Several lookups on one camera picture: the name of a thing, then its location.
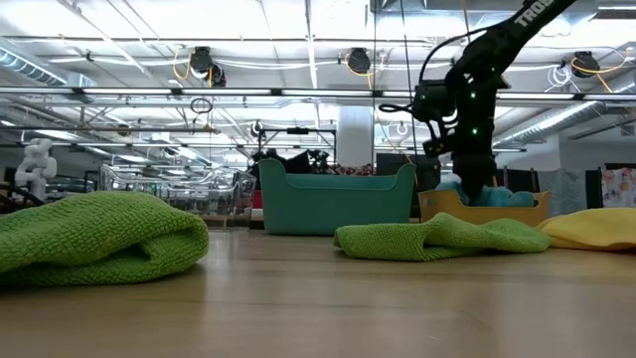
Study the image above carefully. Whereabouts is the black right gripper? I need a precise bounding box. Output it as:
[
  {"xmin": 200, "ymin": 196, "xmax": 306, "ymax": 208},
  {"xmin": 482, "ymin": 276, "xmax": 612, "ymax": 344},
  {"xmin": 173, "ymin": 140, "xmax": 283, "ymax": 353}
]
[{"xmin": 451, "ymin": 151, "xmax": 499, "ymax": 201}]

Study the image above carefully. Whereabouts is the blue microfiber towel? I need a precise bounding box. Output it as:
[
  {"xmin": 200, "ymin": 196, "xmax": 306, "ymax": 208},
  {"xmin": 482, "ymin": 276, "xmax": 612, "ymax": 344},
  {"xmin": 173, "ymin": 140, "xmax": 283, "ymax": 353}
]
[
  {"xmin": 435, "ymin": 172, "xmax": 514, "ymax": 209},
  {"xmin": 506, "ymin": 190, "xmax": 538, "ymax": 209}
]

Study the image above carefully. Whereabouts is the green microfiber towel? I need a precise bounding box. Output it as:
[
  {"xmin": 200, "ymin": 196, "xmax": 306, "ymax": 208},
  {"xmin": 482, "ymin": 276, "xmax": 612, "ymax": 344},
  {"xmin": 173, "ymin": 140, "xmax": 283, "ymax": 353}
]
[
  {"xmin": 0, "ymin": 191, "xmax": 211, "ymax": 290},
  {"xmin": 332, "ymin": 212, "xmax": 553, "ymax": 263}
]

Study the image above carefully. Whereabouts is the yellow microfiber towel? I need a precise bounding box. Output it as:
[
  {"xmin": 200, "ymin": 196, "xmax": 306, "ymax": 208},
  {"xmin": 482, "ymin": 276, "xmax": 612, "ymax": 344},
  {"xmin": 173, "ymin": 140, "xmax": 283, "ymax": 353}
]
[{"xmin": 535, "ymin": 207, "xmax": 636, "ymax": 253}]

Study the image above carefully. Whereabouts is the yellow plastic basket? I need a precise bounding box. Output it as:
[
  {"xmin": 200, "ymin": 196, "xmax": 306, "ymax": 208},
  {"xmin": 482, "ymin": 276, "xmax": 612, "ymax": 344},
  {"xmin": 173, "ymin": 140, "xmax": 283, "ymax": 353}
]
[{"xmin": 417, "ymin": 189, "xmax": 553, "ymax": 228}]

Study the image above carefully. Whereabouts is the black background panel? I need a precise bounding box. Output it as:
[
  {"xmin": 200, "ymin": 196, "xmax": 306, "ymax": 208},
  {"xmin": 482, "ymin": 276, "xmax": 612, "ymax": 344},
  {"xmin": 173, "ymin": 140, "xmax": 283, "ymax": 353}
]
[{"xmin": 375, "ymin": 152, "xmax": 442, "ymax": 220}]

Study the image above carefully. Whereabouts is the grey curtain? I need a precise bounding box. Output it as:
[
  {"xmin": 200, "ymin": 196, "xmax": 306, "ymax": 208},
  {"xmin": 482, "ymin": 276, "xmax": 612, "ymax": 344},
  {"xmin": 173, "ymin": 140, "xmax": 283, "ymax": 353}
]
[{"xmin": 538, "ymin": 168, "xmax": 587, "ymax": 217}]

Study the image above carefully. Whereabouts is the teal plastic basket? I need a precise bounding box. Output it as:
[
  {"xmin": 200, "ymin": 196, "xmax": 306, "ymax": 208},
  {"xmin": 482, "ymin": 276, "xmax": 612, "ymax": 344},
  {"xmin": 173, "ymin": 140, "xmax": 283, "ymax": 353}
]
[{"xmin": 257, "ymin": 158, "xmax": 418, "ymax": 237}]

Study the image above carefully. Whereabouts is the floral curtain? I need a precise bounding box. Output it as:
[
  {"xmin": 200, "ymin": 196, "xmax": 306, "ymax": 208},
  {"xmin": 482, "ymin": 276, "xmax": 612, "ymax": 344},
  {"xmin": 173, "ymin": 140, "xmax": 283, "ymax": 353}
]
[{"xmin": 600, "ymin": 167, "xmax": 636, "ymax": 209}]

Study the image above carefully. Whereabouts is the black background equipment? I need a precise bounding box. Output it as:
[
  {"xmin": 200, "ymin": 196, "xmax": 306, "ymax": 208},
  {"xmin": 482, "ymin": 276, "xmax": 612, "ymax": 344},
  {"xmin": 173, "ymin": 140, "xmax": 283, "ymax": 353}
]
[{"xmin": 247, "ymin": 147, "xmax": 339, "ymax": 176}]

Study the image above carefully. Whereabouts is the long ceiling light strip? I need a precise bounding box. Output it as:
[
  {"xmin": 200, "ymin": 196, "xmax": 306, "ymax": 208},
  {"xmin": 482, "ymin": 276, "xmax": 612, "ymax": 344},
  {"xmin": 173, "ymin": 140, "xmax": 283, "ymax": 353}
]
[{"xmin": 0, "ymin": 87, "xmax": 636, "ymax": 100}]

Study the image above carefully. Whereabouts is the clear plastic basket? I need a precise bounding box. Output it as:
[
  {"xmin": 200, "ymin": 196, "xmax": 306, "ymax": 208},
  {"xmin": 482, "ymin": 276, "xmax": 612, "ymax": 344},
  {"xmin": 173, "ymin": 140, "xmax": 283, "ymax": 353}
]
[{"xmin": 97, "ymin": 163, "xmax": 258, "ymax": 232}]

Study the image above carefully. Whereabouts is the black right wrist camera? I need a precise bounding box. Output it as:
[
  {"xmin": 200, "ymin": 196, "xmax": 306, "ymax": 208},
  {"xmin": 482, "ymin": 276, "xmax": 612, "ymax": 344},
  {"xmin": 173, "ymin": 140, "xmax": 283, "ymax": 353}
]
[{"xmin": 421, "ymin": 137, "xmax": 452, "ymax": 158}]

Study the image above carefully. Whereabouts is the silver ceiling air duct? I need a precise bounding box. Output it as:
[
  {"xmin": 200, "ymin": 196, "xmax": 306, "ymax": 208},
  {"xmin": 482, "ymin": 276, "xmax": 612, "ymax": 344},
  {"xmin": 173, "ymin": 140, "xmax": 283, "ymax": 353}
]
[
  {"xmin": 494, "ymin": 82, "xmax": 636, "ymax": 148},
  {"xmin": 0, "ymin": 47, "xmax": 95, "ymax": 89}
]

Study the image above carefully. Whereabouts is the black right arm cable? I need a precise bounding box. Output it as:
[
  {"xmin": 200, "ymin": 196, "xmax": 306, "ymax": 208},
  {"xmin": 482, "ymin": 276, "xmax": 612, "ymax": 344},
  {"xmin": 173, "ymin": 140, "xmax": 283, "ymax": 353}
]
[{"xmin": 378, "ymin": 27, "xmax": 479, "ymax": 115}]

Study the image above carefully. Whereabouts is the white coiled cable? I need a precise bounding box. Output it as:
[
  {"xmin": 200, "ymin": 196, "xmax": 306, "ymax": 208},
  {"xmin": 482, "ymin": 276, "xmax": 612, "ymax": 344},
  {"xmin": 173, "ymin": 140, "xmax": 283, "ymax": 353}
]
[{"xmin": 546, "ymin": 64, "xmax": 573, "ymax": 93}]

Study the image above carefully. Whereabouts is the yellow hanging cable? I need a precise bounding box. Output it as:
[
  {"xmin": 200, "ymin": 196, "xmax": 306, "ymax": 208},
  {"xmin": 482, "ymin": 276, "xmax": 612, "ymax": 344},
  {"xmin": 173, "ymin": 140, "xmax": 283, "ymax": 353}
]
[{"xmin": 460, "ymin": 0, "xmax": 472, "ymax": 49}]

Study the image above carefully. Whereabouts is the black hanging cable coil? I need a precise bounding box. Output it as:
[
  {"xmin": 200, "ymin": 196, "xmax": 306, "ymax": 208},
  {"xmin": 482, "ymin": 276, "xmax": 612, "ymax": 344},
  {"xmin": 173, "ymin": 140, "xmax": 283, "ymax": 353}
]
[{"xmin": 189, "ymin": 96, "xmax": 215, "ymax": 115}]

